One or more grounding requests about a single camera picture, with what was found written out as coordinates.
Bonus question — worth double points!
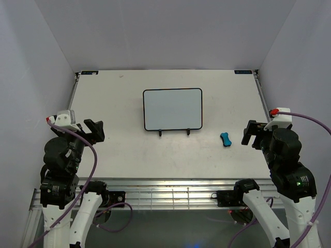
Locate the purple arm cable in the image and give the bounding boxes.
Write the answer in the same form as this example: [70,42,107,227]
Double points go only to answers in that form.
[230,111,331,248]
[25,122,133,248]

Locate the black wire whiteboard stand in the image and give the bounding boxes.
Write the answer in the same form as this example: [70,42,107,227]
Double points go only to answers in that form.
[157,128,191,137]

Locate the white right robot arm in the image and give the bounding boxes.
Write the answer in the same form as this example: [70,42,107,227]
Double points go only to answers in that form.
[233,120,321,247]

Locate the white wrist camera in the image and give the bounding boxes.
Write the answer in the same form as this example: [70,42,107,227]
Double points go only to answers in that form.
[264,107,292,131]
[46,110,81,131]

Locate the right blue table label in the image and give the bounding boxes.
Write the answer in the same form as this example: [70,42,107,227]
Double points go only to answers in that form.
[234,70,252,74]

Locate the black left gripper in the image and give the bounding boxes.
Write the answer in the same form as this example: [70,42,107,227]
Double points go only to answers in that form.
[52,118,104,172]

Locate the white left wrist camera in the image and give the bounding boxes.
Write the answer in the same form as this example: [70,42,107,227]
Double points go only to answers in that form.
[46,110,81,131]

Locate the blue table label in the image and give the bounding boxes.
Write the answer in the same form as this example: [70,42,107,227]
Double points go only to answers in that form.
[234,70,252,74]
[81,70,99,75]

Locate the blue bone-shaped eraser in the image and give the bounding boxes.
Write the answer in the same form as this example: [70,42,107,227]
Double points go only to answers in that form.
[220,132,232,147]

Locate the small black-framed whiteboard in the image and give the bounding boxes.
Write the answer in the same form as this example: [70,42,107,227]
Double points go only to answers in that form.
[143,88,203,131]

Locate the right aluminium table rail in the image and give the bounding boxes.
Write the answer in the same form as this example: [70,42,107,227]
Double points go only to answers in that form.
[253,69,271,122]

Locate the front aluminium frame rails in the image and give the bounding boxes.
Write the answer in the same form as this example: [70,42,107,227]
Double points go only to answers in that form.
[28,178,308,212]

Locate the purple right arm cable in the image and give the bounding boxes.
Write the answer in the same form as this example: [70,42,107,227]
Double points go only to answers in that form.
[230,111,331,248]

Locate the left blue table label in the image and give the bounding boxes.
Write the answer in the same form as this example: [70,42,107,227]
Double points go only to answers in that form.
[81,70,99,75]

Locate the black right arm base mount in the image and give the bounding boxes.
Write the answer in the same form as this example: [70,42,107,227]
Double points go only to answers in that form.
[210,190,246,207]

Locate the left aluminium table rail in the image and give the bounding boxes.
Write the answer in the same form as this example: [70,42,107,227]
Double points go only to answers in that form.
[38,72,80,191]

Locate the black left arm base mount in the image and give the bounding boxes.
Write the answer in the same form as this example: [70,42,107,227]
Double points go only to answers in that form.
[85,181,126,208]

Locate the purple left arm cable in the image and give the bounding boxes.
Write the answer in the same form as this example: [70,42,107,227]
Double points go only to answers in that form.
[25,122,133,248]

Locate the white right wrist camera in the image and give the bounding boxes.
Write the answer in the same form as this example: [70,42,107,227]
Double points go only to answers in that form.
[264,107,292,131]

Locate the aluminium table rail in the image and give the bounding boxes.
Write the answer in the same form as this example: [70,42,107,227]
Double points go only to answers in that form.
[38,72,80,191]
[253,69,271,122]

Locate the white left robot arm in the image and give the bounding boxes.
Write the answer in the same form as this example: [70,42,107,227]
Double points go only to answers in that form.
[40,118,110,247]

